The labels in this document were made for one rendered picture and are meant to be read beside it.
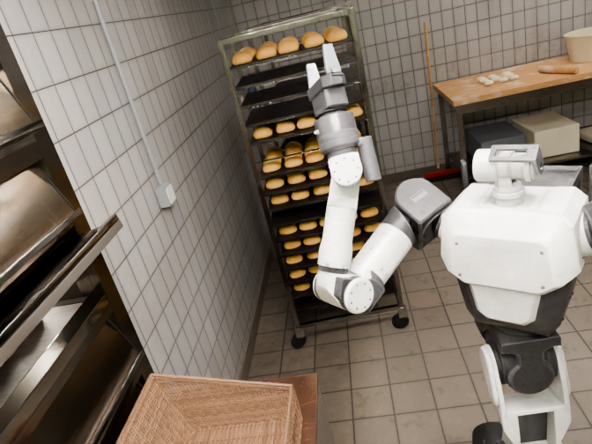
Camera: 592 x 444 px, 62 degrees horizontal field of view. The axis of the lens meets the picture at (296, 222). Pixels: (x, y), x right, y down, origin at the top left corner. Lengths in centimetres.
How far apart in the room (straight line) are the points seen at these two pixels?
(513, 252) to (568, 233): 10
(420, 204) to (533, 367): 45
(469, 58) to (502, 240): 401
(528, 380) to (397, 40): 389
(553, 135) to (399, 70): 144
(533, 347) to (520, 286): 20
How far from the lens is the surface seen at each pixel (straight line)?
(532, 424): 146
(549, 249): 103
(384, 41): 482
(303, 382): 195
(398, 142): 501
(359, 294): 105
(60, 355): 147
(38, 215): 146
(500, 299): 114
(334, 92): 106
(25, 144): 149
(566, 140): 467
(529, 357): 126
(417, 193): 117
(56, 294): 122
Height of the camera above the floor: 186
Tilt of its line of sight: 23 degrees down
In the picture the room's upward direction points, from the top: 14 degrees counter-clockwise
